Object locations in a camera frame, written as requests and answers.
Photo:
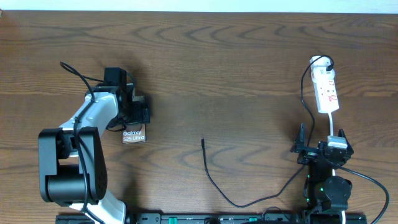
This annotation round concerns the white power strip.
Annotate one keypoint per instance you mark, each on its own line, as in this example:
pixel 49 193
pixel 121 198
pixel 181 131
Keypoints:
pixel 325 90

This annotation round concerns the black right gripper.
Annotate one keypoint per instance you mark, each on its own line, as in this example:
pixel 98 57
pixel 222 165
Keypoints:
pixel 308 154

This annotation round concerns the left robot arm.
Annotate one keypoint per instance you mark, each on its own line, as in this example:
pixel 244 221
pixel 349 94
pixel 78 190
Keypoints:
pixel 72 167

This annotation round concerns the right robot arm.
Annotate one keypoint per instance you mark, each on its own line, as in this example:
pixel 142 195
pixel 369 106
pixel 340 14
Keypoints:
pixel 327 194

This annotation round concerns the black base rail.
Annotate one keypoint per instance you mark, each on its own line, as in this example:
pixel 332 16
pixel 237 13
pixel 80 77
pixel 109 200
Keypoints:
pixel 273 217

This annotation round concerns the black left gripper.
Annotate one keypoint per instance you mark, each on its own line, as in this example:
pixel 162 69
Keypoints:
pixel 137 118

